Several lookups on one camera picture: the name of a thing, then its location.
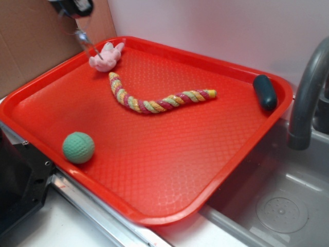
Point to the green dimpled ball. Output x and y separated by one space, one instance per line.
78 148

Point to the brown cardboard sheet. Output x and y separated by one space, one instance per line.
35 39

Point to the red plastic tray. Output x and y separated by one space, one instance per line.
154 169

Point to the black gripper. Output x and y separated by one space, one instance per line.
74 9

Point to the grey plastic sink basin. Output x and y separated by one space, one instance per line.
276 196

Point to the dark oblong capsule object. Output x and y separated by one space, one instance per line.
265 92

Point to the grey sink faucet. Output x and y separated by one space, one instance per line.
310 108

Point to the pink plush bunny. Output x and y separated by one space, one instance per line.
107 59

